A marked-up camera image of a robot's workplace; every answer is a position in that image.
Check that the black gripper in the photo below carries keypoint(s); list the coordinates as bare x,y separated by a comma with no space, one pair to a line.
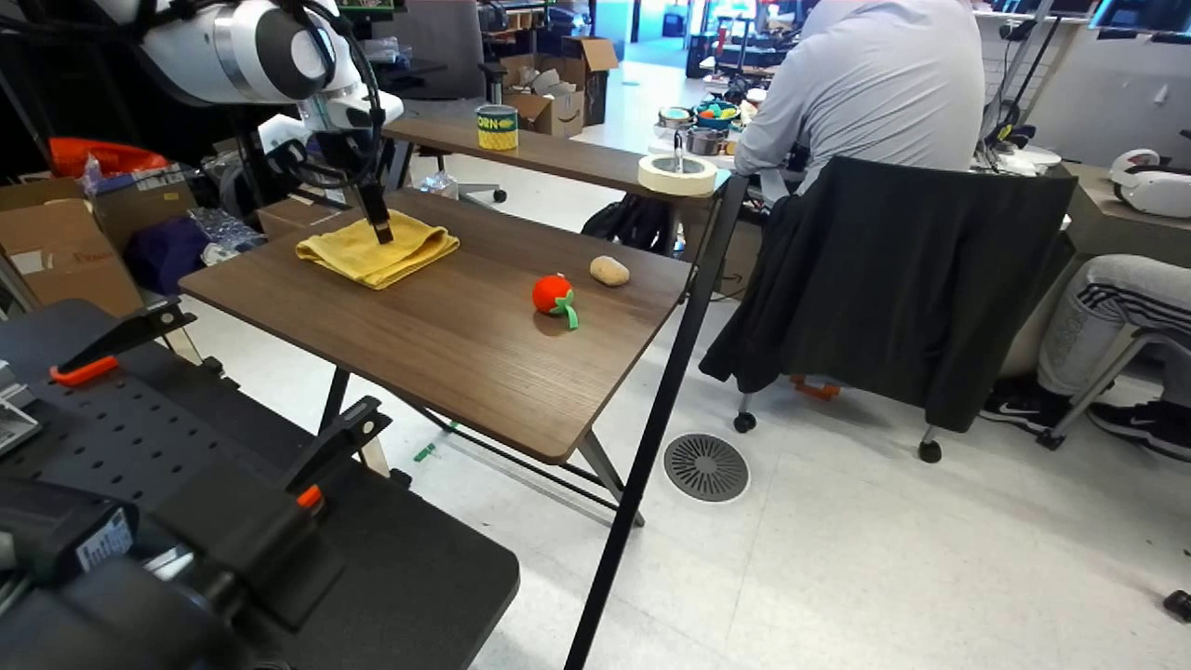
348,162

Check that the yellow towel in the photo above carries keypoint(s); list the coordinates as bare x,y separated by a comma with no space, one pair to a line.
354,250

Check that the red tomato plushie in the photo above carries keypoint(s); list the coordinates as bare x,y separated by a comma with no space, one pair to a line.
554,294

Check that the beige potato plushie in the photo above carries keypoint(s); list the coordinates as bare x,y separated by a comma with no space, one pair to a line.
610,268

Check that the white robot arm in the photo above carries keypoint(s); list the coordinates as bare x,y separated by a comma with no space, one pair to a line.
292,57

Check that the yellow green can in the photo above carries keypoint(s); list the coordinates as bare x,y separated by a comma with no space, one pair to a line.
498,127

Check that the wooden table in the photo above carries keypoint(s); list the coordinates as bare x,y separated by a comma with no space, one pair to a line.
535,151
463,341

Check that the open cardboard box far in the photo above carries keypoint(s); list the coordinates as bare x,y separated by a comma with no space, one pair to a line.
562,86

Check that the white tape roll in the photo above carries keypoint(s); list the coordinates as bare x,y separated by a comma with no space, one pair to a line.
678,176

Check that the orange black clamp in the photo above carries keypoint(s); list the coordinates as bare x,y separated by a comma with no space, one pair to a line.
271,527
101,354

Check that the cardboard box on floor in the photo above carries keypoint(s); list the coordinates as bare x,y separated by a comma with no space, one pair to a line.
63,250

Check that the black tripod pole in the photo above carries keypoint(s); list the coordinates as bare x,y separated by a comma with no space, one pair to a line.
698,299

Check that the black perforated mounting board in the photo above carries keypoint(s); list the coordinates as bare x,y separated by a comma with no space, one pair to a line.
157,517

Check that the round floor drain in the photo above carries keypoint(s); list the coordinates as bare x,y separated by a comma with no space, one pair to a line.
705,465

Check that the person in grey shirt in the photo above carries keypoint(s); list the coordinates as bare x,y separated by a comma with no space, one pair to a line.
868,78

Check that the black office chair with jacket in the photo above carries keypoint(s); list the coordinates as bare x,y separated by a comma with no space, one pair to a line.
900,279

